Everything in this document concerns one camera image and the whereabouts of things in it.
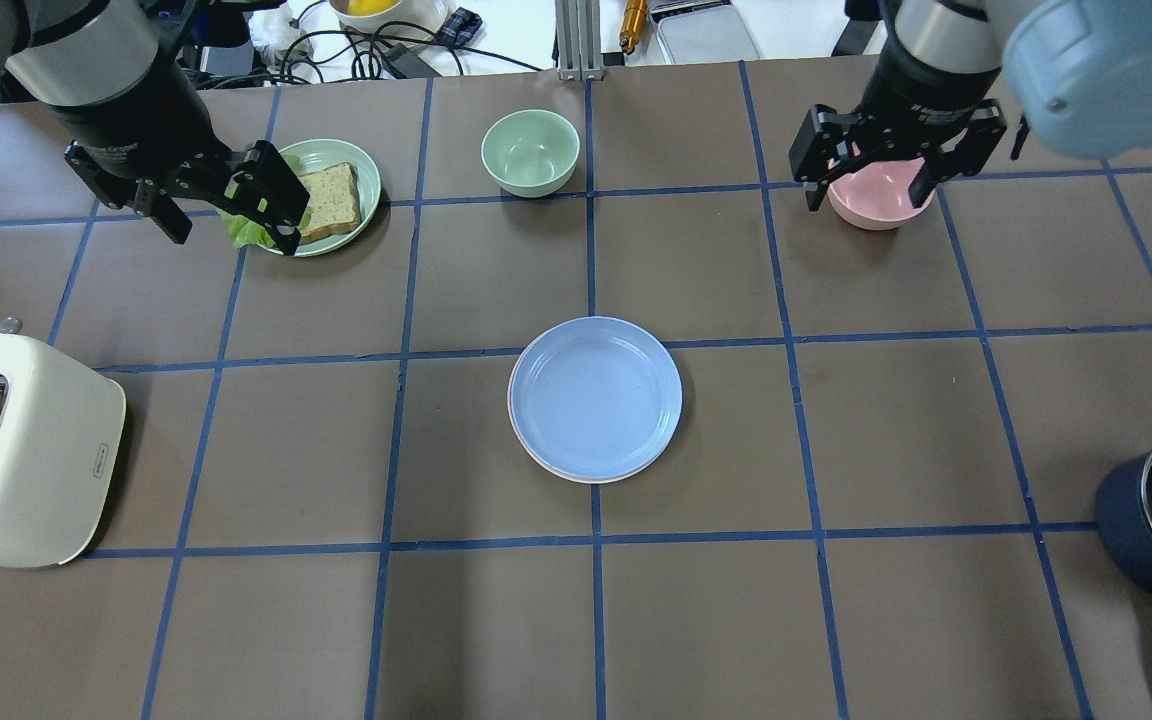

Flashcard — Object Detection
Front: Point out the silver robot arm near pot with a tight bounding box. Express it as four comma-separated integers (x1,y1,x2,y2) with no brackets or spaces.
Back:
788,1,1152,211

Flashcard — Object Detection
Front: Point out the green bowl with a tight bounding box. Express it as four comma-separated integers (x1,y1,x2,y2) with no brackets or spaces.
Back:
480,109,582,199

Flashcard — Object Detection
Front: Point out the bread slice on plate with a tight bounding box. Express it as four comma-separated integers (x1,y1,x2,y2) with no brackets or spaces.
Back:
298,161,362,247

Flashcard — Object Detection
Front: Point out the pink bowl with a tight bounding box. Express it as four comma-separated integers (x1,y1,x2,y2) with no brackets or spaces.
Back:
827,158,931,232

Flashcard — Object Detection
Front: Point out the black gripper near toaster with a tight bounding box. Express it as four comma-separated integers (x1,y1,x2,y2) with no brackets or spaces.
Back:
46,60,310,256

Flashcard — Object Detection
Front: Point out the green lettuce leaf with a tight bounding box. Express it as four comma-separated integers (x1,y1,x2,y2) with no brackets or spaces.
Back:
219,150,308,252

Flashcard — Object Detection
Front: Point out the yellow toy lemon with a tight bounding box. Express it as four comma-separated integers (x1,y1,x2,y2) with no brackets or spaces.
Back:
344,0,403,17

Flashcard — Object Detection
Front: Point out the silver robot arm near toaster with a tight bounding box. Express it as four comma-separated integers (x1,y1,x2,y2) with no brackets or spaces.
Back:
0,1,310,256

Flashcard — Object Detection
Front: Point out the aluminium frame post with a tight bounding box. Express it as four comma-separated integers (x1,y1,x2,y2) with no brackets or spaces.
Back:
554,0,605,82

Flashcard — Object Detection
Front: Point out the blue plate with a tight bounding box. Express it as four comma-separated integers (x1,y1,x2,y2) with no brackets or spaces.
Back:
508,316,684,482

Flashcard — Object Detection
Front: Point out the white toaster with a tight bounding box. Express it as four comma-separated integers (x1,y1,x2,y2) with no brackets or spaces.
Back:
0,333,127,568

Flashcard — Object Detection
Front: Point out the beige bowl with toy fruit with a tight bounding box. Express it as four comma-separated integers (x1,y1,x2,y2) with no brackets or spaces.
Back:
329,1,453,38

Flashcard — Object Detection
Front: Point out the green plate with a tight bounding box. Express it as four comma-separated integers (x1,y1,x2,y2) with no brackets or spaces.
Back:
280,138,384,258

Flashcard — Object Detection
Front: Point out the black gripper near pot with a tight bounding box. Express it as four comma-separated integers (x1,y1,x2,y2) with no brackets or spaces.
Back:
788,40,1007,211

